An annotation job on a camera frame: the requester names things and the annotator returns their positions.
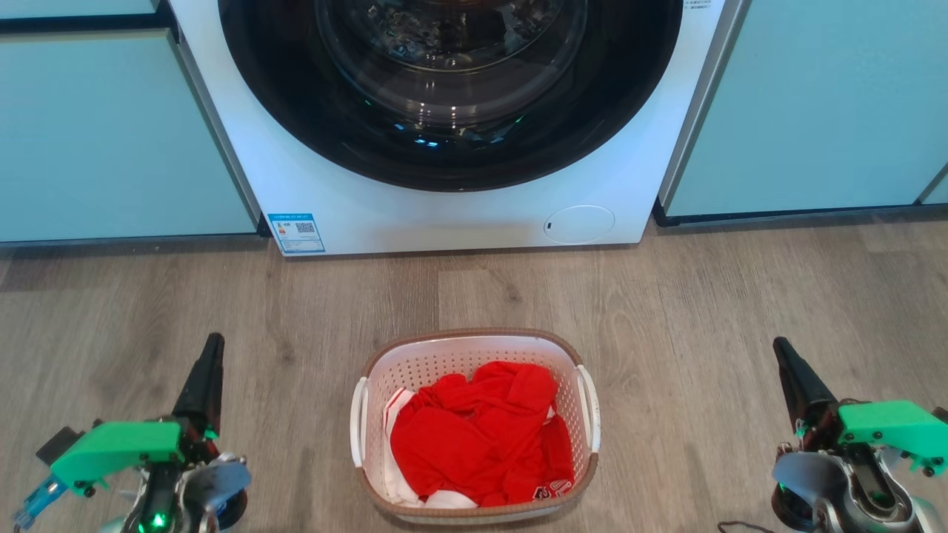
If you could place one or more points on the blue energy label sticker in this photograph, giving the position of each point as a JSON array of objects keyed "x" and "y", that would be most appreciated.
[{"x": 296, "y": 234}]

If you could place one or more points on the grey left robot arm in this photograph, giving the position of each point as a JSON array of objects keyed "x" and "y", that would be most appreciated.
[{"x": 215, "y": 485}]

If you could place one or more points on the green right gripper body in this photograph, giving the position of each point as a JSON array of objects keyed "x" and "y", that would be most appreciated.
[{"x": 889, "y": 426}]

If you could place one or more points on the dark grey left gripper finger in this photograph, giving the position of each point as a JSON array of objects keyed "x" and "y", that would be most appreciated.
[{"x": 204, "y": 392}]

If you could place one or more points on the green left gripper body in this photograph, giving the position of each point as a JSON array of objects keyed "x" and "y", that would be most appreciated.
[{"x": 111, "y": 448}]

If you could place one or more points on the red garment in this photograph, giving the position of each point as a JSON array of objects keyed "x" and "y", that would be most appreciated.
[{"x": 474, "y": 437}]

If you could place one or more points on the tall pale teal cabinet panel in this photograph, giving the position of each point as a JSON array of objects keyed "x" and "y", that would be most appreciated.
[{"x": 822, "y": 104}]

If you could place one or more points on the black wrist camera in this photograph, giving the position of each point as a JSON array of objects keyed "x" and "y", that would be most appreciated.
[
  {"x": 940, "y": 414},
  {"x": 58, "y": 444}
]

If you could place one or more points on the white perforated laundry basket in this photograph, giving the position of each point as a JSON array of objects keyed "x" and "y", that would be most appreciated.
[{"x": 444, "y": 355}]

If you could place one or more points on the large pale teal cabinet door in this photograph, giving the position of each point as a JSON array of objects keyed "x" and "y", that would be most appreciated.
[{"x": 104, "y": 141}]

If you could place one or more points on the black round washer door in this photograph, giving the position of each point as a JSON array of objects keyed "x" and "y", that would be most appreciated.
[{"x": 296, "y": 111}]

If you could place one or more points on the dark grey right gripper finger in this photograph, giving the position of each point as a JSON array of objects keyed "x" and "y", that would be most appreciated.
[{"x": 803, "y": 389}]

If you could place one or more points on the blue left camera connector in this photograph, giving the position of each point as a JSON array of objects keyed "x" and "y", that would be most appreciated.
[{"x": 37, "y": 503}]

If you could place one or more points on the small printed text label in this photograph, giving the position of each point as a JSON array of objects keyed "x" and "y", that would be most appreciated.
[{"x": 699, "y": 4}]

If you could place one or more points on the narrow pale teal cabinet drawer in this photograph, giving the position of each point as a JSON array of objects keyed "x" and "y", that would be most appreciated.
[{"x": 74, "y": 7}]

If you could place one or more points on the round white filter cover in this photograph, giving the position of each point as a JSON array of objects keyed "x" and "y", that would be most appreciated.
[{"x": 579, "y": 225}]

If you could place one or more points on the white front-load washing machine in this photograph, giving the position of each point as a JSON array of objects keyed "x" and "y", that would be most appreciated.
[{"x": 459, "y": 222}]

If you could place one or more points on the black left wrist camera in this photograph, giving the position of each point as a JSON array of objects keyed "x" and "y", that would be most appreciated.
[{"x": 58, "y": 444}]

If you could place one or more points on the white garment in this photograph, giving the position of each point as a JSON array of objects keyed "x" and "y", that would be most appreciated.
[{"x": 396, "y": 485}]

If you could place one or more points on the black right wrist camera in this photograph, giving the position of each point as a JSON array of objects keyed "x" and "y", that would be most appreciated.
[{"x": 940, "y": 414}]

